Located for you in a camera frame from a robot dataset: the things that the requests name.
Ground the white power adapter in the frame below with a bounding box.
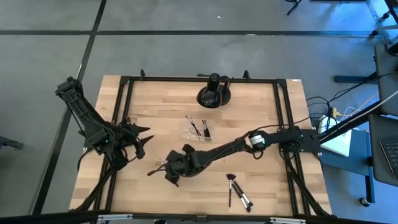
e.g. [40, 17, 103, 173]
[318, 114, 332, 134]

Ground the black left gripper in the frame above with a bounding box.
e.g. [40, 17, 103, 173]
[123, 117, 154, 160]

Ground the black diagonal beam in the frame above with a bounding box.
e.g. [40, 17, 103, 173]
[317, 99, 398, 142]

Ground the black aluminium table frame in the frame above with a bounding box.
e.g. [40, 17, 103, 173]
[70, 68, 333, 218]

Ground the black fan makeup brush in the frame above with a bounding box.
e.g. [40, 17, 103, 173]
[226, 173, 237, 208]

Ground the large black silver makeup brush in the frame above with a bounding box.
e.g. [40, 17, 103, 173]
[233, 180, 254, 208]
[231, 183, 251, 213]

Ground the white cable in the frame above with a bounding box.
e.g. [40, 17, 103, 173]
[341, 90, 398, 122]

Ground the dark grey desk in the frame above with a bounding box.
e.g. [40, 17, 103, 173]
[368, 113, 398, 187]

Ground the silver bracket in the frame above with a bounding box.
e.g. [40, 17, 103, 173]
[269, 217, 307, 224]
[96, 213, 134, 224]

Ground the white flat box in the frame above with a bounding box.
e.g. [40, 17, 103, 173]
[322, 129, 353, 157]

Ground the black chair leg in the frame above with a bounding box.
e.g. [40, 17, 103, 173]
[285, 0, 303, 16]

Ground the clear acrylic brush organizer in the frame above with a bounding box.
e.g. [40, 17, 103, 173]
[179, 123, 213, 143]

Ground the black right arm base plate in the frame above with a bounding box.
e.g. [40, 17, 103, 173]
[278, 126, 323, 154]

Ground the blue side desk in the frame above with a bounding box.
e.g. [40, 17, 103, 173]
[318, 129, 376, 205]

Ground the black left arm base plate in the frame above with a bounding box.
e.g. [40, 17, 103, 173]
[83, 123, 129, 149]

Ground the grey panel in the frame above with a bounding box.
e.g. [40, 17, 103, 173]
[374, 44, 398, 116]

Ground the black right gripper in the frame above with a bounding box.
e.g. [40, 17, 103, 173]
[147, 144, 203, 187]

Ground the black gantry bar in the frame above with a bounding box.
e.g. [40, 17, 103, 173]
[0, 210, 398, 224]

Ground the dark furniture foot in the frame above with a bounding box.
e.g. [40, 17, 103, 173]
[0, 135, 25, 151]

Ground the black keyboard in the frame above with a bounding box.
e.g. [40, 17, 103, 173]
[379, 139, 398, 180]

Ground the blue floor bar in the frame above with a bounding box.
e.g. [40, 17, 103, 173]
[333, 74, 379, 84]

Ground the black power cable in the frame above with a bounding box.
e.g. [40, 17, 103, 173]
[57, 147, 94, 172]

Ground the light metal frame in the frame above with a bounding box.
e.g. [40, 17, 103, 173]
[366, 0, 398, 47]

